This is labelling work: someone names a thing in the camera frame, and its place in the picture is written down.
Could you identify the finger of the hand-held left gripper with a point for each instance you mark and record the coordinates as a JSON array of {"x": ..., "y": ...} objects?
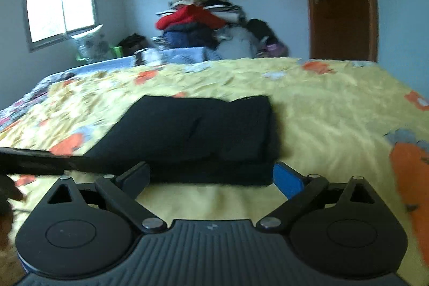
[{"x": 40, "y": 159}]

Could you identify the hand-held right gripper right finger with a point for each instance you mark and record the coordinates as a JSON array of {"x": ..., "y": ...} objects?
[{"x": 287, "y": 183}]

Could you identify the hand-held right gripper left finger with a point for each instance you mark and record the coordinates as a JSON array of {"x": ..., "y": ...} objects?
[{"x": 134, "y": 178}]

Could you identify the black pants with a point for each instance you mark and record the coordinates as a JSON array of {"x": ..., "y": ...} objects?
[{"x": 201, "y": 135}]

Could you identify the yellow floral bed sheet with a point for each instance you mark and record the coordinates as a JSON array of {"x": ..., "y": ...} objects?
[{"x": 335, "y": 111}]

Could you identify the small black and white item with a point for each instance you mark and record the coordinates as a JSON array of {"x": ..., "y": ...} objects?
[{"x": 139, "y": 58}]

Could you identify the floral pillow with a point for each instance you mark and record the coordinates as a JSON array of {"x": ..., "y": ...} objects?
[{"x": 92, "y": 43}]

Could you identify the blue striped blanket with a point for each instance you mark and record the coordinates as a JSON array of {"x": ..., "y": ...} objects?
[{"x": 174, "y": 56}]

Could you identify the dark bag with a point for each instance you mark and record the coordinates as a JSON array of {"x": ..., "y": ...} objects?
[{"x": 132, "y": 43}]

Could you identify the window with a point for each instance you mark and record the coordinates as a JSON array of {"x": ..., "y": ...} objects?
[{"x": 58, "y": 8}]

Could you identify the pile of clothes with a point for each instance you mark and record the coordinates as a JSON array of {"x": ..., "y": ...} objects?
[{"x": 201, "y": 21}]

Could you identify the brown wooden door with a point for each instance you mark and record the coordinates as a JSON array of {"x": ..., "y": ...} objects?
[{"x": 342, "y": 4}]

